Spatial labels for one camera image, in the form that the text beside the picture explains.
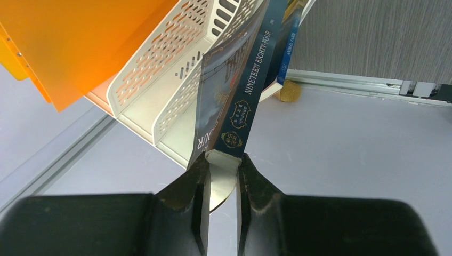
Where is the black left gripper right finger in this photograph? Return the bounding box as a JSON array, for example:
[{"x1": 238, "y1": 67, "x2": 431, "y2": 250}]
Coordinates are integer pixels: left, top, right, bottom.
[{"x1": 237, "y1": 155, "x2": 438, "y2": 255}]

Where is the Animal Farm blue book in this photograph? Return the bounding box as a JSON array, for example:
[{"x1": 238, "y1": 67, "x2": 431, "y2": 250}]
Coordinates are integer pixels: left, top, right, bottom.
[{"x1": 260, "y1": 1, "x2": 311, "y2": 101}]

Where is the thick orange binder folder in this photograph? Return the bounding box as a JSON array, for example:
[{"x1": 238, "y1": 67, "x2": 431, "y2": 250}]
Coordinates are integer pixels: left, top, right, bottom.
[{"x1": 1, "y1": 0, "x2": 176, "y2": 111}]

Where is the Nineteen Eighty-Four dark book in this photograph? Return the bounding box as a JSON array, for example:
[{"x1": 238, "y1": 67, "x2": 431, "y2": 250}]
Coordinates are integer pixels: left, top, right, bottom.
[{"x1": 186, "y1": 0, "x2": 288, "y2": 213}]

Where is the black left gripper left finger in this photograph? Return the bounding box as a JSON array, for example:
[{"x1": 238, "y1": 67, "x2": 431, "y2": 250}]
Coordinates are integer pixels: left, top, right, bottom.
[{"x1": 1, "y1": 155, "x2": 211, "y2": 255}]

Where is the thin orange folder in rack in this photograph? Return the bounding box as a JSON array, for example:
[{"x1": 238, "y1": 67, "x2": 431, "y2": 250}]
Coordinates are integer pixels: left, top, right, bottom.
[{"x1": 1, "y1": 39, "x2": 28, "y2": 81}]

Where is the white plastic file rack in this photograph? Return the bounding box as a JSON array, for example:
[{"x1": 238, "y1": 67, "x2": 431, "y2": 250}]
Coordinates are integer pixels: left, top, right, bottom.
[{"x1": 84, "y1": 0, "x2": 317, "y2": 169}]

